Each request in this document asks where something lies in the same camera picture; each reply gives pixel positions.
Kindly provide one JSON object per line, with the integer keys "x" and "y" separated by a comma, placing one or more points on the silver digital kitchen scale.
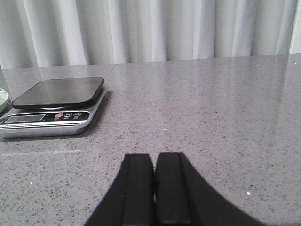
{"x": 54, "y": 107}

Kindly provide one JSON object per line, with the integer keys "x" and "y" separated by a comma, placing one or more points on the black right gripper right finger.
{"x": 185, "y": 198}

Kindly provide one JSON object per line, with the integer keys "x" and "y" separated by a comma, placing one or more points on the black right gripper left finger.
{"x": 130, "y": 199}

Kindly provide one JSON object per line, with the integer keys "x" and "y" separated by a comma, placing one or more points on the white pleated curtain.
{"x": 38, "y": 33}

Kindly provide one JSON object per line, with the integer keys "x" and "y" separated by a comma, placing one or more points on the light green round plate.
{"x": 5, "y": 101}

